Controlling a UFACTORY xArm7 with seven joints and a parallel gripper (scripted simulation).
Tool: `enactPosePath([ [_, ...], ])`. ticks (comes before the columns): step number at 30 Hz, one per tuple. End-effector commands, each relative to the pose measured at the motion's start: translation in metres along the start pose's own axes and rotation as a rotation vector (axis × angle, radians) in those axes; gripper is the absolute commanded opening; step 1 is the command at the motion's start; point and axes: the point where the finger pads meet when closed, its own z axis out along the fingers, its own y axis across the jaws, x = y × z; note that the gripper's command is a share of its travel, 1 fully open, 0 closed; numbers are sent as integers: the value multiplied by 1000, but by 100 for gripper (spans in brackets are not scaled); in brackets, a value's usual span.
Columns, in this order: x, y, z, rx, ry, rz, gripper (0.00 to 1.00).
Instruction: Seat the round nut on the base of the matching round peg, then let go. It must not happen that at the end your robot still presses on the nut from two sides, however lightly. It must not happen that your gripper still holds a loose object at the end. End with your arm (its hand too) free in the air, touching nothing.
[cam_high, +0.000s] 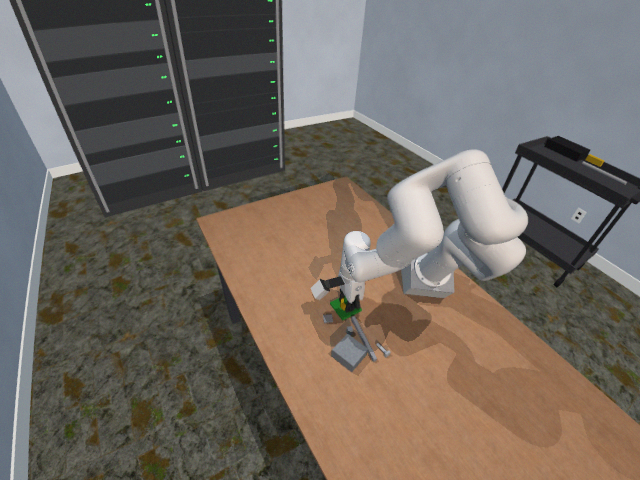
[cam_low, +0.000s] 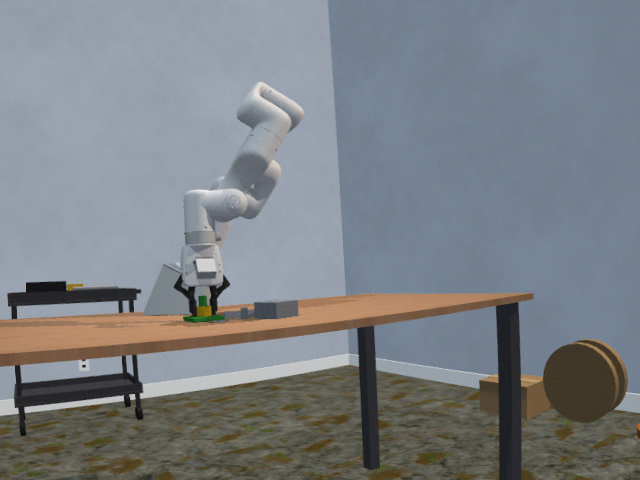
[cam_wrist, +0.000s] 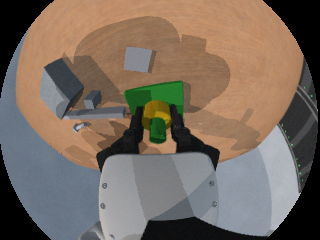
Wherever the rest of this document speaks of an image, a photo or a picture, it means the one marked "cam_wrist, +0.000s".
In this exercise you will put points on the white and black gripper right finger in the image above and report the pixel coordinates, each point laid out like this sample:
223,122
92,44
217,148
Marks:
182,134

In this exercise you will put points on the grey long flat bar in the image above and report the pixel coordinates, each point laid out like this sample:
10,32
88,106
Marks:
98,113

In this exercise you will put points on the grey bolt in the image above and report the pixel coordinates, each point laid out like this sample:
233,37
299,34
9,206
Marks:
77,127

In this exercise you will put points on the green square plate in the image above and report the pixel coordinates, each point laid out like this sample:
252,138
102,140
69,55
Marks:
168,92

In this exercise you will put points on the yellow round nut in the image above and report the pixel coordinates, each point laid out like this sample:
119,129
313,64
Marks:
156,108

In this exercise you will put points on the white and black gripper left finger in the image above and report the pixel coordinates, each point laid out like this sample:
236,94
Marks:
125,144

